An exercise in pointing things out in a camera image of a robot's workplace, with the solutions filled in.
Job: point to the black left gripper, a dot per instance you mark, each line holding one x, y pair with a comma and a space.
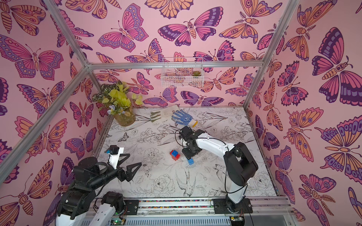
128, 175

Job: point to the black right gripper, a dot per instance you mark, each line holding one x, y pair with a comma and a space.
187, 149

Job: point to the long blue lego brick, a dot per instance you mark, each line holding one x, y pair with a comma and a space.
190, 162

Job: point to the small blue lego brick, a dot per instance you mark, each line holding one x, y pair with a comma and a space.
174, 153

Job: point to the long red lego brick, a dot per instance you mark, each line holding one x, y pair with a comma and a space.
175, 158

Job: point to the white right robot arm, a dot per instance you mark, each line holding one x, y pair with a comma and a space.
239, 162

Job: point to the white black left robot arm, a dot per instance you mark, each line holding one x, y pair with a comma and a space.
91, 176

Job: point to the blue dotted work glove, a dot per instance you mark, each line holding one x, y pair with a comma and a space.
180, 117

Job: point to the white green work glove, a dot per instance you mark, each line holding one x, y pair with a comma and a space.
163, 114

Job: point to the potted plant in glass vase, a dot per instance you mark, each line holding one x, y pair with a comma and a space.
118, 101

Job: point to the small green item in basket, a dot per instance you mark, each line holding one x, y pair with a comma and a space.
196, 73

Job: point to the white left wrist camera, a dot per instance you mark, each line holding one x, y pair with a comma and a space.
114, 153

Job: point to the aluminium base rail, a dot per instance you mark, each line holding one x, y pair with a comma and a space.
197, 211

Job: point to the white wire basket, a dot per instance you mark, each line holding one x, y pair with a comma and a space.
177, 71

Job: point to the aluminium frame profile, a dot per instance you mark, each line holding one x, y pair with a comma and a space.
20, 149

